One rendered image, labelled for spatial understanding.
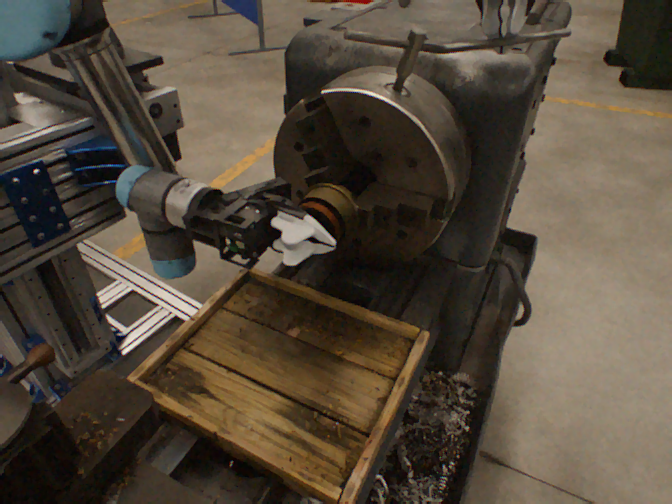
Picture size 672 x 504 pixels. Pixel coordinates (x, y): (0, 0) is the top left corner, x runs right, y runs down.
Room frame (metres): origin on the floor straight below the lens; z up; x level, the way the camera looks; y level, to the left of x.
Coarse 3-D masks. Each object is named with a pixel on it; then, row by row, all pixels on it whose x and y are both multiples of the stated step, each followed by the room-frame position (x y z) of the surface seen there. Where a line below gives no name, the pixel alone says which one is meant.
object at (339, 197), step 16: (320, 192) 0.57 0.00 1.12; (336, 192) 0.57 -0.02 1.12; (304, 208) 0.54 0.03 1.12; (320, 208) 0.53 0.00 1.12; (336, 208) 0.54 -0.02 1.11; (352, 208) 0.56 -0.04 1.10; (320, 224) 0.58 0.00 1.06; (336, 224) 0.52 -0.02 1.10; (352, 224) 0.55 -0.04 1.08; (336, 240) 0.52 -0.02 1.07
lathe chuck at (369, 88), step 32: (352, 96) 0.66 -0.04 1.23; (384, 96) 0.64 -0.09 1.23; (416, 96) 0.67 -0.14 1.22; (288, 128) 0.71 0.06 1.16; (352, 128) 0.66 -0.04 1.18; (384, 128) 0.63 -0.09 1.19; (416, 128) 0.61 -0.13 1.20; (448, 128) 0.65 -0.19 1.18; (288, 160) 0.71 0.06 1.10; (384, 160) 0.63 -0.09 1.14; (416, 160) 0.61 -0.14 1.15; (448, 160) 0.60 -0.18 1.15; (352, 192) 0.70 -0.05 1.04; (448, 192) 0.58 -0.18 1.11; (352, 256) 0.65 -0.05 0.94; (384, 256) 0.63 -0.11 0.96; (416, 256) 0.60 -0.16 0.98
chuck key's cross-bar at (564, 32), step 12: (348, 36) 0.64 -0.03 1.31; (360, 36) 0.64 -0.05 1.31; (372, 36) 0.65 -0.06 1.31; (384, 36) 0.65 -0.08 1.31; (516, 36) 0.70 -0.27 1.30; (528, 36) 0.70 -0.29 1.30; (540, 36) 0.71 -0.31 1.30; (552, 36) 0.71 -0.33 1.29; (564, 36) 0.71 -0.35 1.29; (432, 48) 0.67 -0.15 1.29; (444, 48) 0.67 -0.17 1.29; (456, 48) 0.68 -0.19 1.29; (468, 48) 0.68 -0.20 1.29; (480, 48) 0.69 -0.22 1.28
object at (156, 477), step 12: (144, 468) 0.25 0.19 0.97; (120, 480) 0.24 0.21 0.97; (132, 480) 0.24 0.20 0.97; (144, 480) 0.24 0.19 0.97; (156, 480) 0.24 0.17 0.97; (168, 480) 0.24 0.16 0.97; (132, 492) 0.22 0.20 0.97; (144, 492) 0.22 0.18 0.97; (156, 492) 0.22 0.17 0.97; (168, 492) 0.22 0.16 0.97; (180, 492) 0.22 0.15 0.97; (192, 492) 0.22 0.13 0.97
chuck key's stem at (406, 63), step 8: (416, 32) 0.66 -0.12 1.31; (424, 32) 0.66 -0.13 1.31; (408, 40) 0.66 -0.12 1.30; (416, 40) 0.66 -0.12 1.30; (408, 48) 0.66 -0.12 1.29; (416, 48) 0.66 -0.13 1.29; (400, 56) 0.67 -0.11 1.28; (408, 56) 0.66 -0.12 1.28; (416, 56) 0.66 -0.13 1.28; (400, 64) 0.67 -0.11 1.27; (408, 64) 0.66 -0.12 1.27; (400, 72) 0.66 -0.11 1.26; (408, 72) 0.66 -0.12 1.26; (400, 80) 0.67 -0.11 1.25; (392, 88) 0.67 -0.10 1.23; (400, 88) 0.67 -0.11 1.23
